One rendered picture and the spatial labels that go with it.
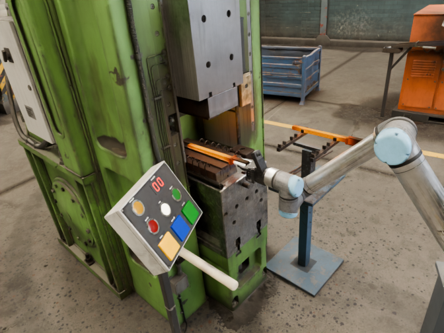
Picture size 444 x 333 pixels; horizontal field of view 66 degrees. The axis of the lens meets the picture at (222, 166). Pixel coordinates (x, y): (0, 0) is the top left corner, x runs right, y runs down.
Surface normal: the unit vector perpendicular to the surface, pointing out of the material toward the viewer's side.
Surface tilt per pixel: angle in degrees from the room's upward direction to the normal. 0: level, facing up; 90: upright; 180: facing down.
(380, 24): 89
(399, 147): 84
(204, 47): 90
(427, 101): 90
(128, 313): 0
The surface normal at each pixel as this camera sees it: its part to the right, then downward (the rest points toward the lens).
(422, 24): -0.61, 0.43
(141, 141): 0.74, 0.28
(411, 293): -0.08, -0.87
